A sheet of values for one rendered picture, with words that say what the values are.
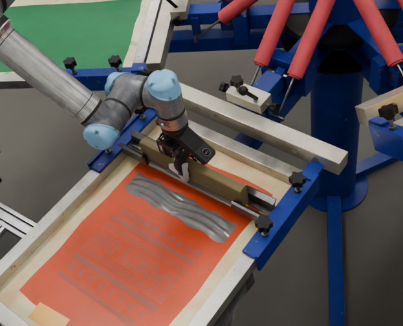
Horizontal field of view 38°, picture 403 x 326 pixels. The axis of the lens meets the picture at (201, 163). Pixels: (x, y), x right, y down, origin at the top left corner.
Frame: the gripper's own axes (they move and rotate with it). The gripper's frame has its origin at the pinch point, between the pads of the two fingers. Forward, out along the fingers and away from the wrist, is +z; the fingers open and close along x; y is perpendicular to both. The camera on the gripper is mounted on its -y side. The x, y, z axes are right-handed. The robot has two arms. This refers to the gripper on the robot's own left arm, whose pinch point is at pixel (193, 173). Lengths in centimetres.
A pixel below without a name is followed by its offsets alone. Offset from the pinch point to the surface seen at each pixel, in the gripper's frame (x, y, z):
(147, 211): 14.6, 6.6, 5.4
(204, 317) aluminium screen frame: 32.3, -27.5, 2.0
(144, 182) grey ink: 7.3, 13.5, 4.7
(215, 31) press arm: -62, 39, 8
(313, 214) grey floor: -64, 0, 101
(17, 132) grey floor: -28, 171, 101
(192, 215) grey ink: 9.1, -5.6, 5.0
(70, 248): 35.0, 17.4, 5.4
